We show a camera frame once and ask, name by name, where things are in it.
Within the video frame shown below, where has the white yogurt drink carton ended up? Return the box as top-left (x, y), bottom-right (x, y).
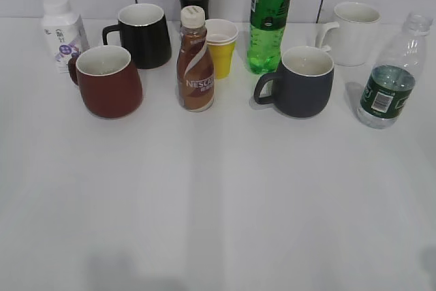
top-left (42, 0), bottom-right (89, 74)

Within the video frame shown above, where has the clear water bottle green label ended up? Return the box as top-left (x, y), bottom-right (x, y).
top-left (357, 12), bottom-right (433, 129)

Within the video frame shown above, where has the yellow paper cup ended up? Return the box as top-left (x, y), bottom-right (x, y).
top-left (208, 42), bottom-right (236, 79)

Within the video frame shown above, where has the dark red ceramic mug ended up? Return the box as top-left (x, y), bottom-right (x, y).
top-left (68, 45), bottom-right (143, 119)

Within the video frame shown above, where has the white paper cup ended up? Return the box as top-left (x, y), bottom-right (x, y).
top-left (205, 18), bottom-right (238, 45)

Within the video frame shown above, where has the green soda bottle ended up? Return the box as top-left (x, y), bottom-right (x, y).
top-left (247, 0), bottom-right (291, 75)

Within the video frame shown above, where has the brown Nescafe coffee bottle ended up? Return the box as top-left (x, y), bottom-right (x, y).
top-left (176, 5), bottom-right (215, 112)

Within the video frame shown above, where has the black ceramic mug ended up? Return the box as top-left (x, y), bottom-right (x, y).
top-left (102, 3), bottom-right (172, 70)

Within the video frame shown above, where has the dark grey ceramic mug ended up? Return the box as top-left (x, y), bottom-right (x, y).
top-left (253, 46), bottom-right (334, 119)

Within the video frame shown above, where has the white ceramic mug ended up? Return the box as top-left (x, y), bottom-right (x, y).
top-left (315, 1), bottom-right (381, 67)

